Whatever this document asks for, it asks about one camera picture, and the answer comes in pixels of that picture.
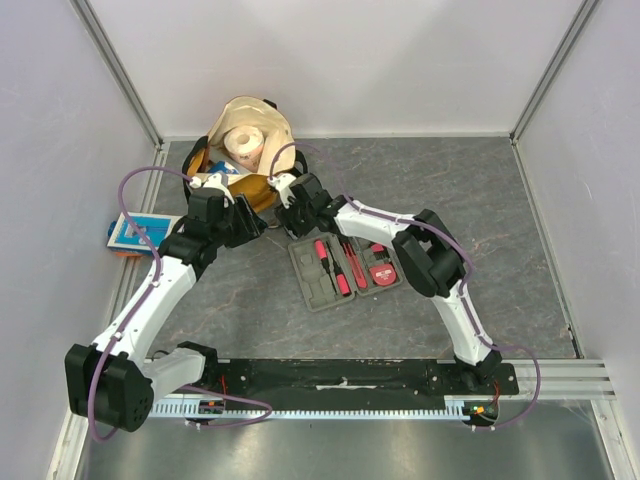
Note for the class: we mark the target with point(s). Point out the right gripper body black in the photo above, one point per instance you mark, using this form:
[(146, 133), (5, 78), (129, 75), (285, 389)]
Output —
[(288, 220)]

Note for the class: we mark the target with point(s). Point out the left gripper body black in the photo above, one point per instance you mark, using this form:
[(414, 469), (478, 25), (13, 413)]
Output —
[(238, 227)]

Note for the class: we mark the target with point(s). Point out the grey plastic tool case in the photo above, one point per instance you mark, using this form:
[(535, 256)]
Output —
[(318, 287)]

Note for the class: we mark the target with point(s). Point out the long red handled screwdriver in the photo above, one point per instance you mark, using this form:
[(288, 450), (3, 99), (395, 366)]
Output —
[(341, 281)]

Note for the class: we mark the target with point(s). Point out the red black utility knife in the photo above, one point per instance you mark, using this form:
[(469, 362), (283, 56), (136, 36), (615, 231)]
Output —
[(355, 265)]

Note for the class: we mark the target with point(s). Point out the red tape measure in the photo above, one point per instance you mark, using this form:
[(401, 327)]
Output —
[(383, 275)]

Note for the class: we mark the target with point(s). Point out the short red handled screwdriver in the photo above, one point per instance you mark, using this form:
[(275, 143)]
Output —
[(322, 254)]

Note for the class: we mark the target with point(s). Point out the hex key set red holder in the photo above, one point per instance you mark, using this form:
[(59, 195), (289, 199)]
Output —
[(378, 254)]

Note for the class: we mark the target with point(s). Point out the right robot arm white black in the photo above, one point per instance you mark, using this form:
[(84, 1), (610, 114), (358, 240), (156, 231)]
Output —
[(432, 262)]

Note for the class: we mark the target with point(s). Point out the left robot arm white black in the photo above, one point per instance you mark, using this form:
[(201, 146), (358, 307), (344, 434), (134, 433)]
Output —
[(109, 381)]

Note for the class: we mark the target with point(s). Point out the yellow canvas tool bag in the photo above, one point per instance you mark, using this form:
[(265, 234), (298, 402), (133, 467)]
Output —
[(278, 155)]

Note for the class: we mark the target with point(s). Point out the blue box inside bag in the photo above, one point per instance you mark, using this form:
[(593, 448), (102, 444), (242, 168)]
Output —
[(226, 167)]

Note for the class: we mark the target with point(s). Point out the white tape roll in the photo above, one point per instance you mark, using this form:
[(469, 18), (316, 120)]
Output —
[(244, 145)]

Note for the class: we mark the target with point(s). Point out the blue white cardboard box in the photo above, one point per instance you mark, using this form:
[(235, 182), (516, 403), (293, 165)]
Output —
[(125, 240)]

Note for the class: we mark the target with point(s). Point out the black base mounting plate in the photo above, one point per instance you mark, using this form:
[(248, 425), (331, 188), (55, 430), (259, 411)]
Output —
[(351, 383)]

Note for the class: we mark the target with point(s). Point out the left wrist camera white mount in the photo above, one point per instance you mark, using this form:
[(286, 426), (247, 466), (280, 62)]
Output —
[(217, 181)]

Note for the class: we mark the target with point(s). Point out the white slotted cable duct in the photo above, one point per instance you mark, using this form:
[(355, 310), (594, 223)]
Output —
[(207, 408)]

